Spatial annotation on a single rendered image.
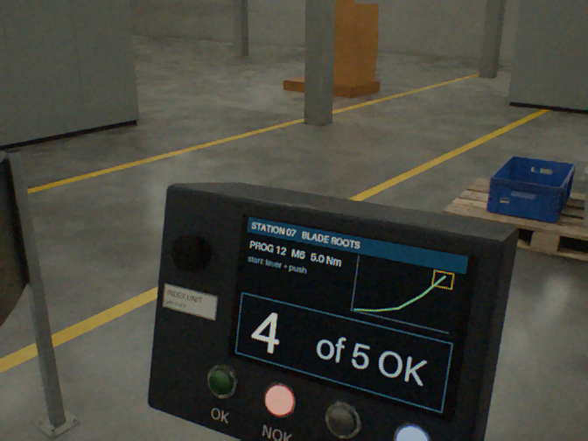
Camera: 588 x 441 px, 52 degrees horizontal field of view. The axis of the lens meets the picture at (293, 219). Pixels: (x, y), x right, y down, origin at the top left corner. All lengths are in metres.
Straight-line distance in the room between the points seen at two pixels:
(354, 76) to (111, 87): 3.48
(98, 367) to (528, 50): 6.84
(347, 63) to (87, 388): 6.88
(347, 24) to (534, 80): 2.54
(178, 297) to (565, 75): 7.81
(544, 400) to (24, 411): 1.87
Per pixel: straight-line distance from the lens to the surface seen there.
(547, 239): 3.68
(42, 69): 6.32
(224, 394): 0.48
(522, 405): 2.41
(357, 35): 8.59
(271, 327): 0.45
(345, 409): 0.44
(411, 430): 0.43
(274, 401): 0.46
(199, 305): 0.48
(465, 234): 0.40
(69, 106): 6.49
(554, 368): 2.66
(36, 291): 2.04
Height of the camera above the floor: 1.40
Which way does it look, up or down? 21 degrees down
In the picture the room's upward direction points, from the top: straight up
